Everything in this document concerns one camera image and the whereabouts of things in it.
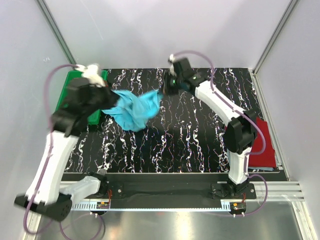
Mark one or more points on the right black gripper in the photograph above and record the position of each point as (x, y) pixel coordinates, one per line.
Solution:
(167, 89)

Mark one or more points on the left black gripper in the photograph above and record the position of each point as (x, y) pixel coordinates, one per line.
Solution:
(113, 99)

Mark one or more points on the cyan polo shirt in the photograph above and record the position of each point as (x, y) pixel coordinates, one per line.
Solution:
(132, 112)

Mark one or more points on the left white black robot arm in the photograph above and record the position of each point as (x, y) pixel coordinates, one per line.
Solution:
(45, 196)

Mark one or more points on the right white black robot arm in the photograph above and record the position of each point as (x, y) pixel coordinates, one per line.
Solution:
(206, 92)

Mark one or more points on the green plastic bin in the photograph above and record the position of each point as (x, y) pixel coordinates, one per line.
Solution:
(94, 118)

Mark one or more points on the black marble pattern mat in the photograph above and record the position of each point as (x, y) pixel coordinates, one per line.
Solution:
(185, 137)

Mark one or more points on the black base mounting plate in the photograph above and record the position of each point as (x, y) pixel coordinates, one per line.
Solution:
(177, 197)

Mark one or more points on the folded red shirt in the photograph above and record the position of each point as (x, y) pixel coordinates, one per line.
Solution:
(263, 147)

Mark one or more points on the right aluminium corner post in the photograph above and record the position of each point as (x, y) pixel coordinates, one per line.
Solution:
(275, 35)

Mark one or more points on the aluminium corner post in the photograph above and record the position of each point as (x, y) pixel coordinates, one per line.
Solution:
(44, 8)
(275, 35)

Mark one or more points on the left aluminium corner post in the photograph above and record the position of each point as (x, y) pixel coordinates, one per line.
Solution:
(44, 8)

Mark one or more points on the white slotted cable duct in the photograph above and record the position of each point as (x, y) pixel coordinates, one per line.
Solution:
(90, 205)

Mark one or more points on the aluminium frame rail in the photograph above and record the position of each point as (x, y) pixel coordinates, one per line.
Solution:
(272, 190)

